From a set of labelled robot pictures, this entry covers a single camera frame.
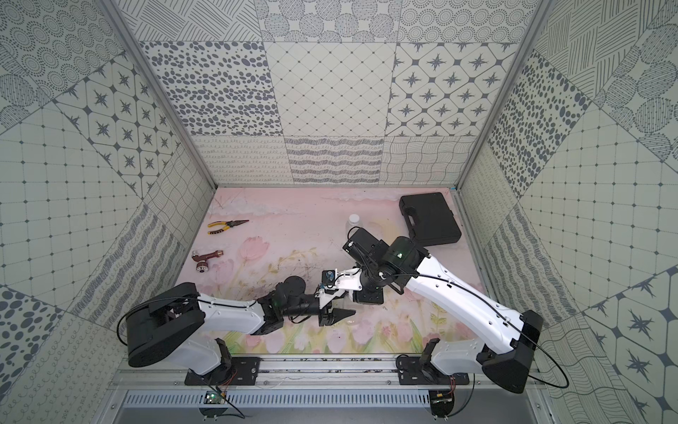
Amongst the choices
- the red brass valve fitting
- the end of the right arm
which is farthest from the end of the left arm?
the red brass valve fitting

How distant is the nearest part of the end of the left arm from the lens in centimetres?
65

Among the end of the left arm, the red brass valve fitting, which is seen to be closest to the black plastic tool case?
the end of the left arm

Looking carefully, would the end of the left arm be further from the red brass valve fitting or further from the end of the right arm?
the red brass valve fitting

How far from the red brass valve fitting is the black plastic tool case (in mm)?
756

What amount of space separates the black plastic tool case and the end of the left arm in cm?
47

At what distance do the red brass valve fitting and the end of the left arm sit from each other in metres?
0.42

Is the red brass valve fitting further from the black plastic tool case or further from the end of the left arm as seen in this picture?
the black plastic tool case

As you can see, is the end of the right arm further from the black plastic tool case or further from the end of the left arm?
the black plastic tool case

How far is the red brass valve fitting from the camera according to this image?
95cm

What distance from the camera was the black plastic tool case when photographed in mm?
1011
